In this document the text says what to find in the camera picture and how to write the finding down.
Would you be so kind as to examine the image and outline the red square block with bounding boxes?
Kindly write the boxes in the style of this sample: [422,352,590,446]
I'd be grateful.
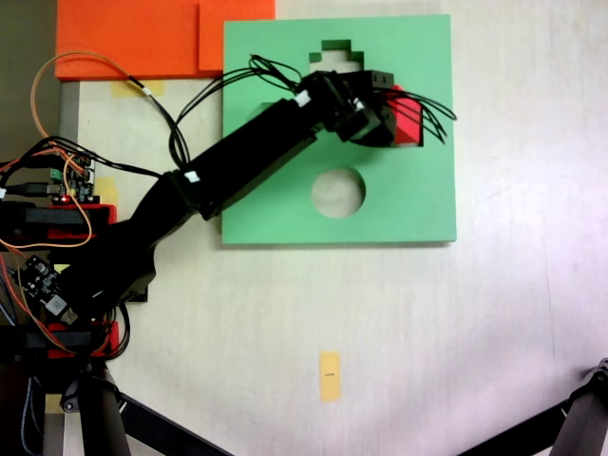
[383,84,425,146]

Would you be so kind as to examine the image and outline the orange foam block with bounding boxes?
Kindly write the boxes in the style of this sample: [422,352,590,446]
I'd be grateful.
[198,0,277,72]

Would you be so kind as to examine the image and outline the green shape sorting board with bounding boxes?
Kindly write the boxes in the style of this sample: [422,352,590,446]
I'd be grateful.
[220,13,458,246]

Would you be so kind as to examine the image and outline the plain yellow tape strip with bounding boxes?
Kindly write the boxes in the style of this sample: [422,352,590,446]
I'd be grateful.
[110,79,166,99]

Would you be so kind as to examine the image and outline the orange foam mat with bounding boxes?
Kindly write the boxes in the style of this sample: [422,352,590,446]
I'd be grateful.
[55,0,224,81]

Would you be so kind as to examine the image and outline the small yellow tape piece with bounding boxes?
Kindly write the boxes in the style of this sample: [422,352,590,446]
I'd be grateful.
[97,178,118,205]

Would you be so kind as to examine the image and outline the yellow tape with black mark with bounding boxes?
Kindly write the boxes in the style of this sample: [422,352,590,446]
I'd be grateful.
[318,350,343,404]

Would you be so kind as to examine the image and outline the motor controller circuit board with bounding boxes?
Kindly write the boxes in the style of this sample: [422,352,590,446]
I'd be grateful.
[47,150,99,204]

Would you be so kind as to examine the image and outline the black power converter board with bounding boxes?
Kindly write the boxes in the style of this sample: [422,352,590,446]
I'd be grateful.
[23,254,80,327]

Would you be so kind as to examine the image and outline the thin black servo wires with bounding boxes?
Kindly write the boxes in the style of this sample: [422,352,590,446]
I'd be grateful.
[168,53,310,172]
[393,92,459,143]

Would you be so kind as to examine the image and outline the orange and black servo cable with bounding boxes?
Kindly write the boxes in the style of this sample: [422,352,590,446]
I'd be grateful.
[29,50,191,173]

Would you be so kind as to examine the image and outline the black USB cable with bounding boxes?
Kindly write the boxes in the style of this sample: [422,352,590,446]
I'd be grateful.
[0,180,63,197]

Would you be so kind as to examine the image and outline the black camera tripod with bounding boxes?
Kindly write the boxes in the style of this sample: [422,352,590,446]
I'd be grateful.
[458,356,608,456]
[28,358,234,456]

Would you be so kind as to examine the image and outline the blue white braided cable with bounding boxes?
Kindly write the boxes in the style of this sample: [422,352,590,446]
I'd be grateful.
[20,374,45,455]

